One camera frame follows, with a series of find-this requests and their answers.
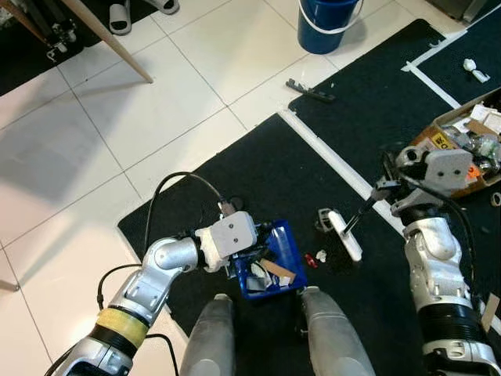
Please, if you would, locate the blue long-handled dustpan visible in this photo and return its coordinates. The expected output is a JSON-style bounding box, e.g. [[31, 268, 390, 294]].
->
[[227, 200, 308, 301]]

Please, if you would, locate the metal-handled white broom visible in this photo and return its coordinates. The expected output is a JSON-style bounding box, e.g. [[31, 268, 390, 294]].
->
[[327, 184, 392, 263]]

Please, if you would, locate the black floor mat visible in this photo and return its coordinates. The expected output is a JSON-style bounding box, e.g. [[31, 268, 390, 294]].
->
[[288, 17, 501, 259], [0, 0, 110, 99], [117, 114, 501, 376], [423, 4, 501, 107]]

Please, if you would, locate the crumpled white paper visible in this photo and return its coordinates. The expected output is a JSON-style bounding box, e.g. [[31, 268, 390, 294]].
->
[[247, 265, 271, 292]]

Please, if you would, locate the black rubbish piece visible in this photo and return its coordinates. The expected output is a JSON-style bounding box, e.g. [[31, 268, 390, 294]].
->
[[252, 244, 281, 263]]

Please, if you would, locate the small brown cardboard piece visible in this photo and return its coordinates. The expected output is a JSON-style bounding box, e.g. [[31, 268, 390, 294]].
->
[[258, 258, 297, 283]]

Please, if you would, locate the cardboard box of rubbish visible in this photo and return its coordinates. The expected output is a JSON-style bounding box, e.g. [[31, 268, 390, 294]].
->
[[407, 88, 501, 198]]

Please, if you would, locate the long white tape strip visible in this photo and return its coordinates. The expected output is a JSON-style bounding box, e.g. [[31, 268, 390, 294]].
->
[[278, 110, 409, 230]]

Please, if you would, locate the grey left robot leg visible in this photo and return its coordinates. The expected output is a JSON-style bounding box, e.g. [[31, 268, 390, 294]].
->
[[178, 294, 236, 376]]

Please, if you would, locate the grey robot leg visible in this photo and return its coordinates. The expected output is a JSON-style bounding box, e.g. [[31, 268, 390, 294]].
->
[[178, 294, 236, 376], [301, 286, 377, 376]]

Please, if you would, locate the grey plastic clip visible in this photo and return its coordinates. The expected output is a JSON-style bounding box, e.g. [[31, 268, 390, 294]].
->
[[315, 208, 337, 234]]

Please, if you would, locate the grey right robot leg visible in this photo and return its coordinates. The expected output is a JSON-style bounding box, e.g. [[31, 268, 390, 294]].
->
[[301, 286, 377, 376]]

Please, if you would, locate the small white plastic object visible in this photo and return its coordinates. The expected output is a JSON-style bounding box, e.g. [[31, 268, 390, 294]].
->
[[462, 59, 492, 83]]

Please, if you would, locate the black flat strip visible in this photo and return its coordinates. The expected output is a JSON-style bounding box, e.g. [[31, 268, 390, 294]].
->
[[286, 78, 336, 103]]

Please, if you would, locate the blue plastic bucket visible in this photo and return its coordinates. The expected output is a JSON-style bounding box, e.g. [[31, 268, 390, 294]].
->
[[297, 0, 365, 56]]

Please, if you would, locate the long cardboard strip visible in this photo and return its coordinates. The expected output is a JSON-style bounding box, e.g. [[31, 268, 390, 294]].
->
[[479, 294, 501, 334]]

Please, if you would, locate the grey metal cabinet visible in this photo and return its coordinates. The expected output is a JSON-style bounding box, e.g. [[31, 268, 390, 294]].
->
[[427, 0, 501, 23]]

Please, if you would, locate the wooden furniture leg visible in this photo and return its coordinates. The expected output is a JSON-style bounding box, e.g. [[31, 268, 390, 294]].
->
[[59, 0, 153, 85]]

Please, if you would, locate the grey slipper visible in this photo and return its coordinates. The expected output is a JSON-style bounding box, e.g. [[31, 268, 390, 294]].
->
[[145, 0, 181, 15], [108, 0, 132, 36]]

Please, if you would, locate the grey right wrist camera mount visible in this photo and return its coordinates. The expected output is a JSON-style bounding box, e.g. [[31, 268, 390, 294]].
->
[[423, 149, 474, 197]]

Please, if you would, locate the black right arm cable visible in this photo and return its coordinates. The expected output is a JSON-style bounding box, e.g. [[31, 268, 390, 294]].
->
[[382, 150, 478, 314]]

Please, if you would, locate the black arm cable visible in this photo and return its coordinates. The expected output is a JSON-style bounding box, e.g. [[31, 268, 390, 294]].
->
[[382, 150, 478, 314], [145, 171, 236, 251]]

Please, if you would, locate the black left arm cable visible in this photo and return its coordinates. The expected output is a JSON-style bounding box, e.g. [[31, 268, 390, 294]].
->
[[145, 171, 236, 251]]

